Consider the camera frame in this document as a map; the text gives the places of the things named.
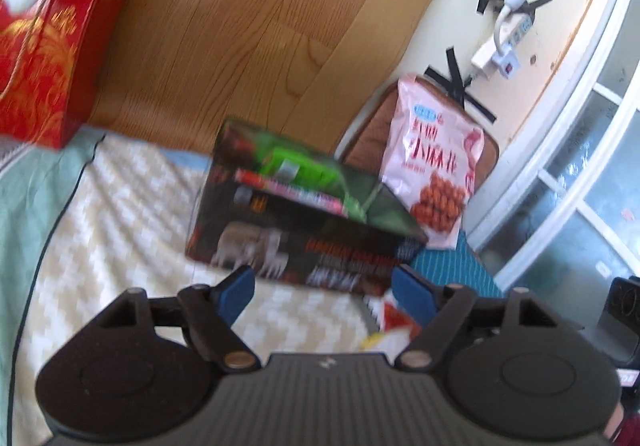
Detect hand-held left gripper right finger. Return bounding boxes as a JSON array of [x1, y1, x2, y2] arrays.
[[391, 263, 573, 373]]

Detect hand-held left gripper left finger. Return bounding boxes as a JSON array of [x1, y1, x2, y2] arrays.
[[92, 265, 262, 373]]

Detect red snack packet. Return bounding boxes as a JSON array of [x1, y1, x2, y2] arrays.
[[361, 291, 426, 352]]

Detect black cardboard box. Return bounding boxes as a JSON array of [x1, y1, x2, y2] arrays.
[[185, 116, 430, 297]]

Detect small bright green packet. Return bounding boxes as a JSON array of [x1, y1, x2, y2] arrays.
[[257, 132, 351, 192]]

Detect chevron patterned bed sheet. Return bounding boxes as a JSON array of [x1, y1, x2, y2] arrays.
[[0, 123, 401, 446]]

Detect large pink snack bag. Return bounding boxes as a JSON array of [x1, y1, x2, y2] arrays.
[[379, 74, 485, 249]]

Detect wood-grain board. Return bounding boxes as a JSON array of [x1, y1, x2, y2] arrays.
[[85, 0, 471, 167]]

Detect white power strip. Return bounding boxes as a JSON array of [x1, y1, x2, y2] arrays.
[[471, 12, 533, 73]]

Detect red gift bag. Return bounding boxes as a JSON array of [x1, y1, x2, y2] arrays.
[[0, 0, 138, 149]]

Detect white window frame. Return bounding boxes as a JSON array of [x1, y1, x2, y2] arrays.
[[465, 0, 640, 287]]

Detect white switch adapter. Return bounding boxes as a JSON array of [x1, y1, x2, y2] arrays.
[[490, 50, 519, 78]]

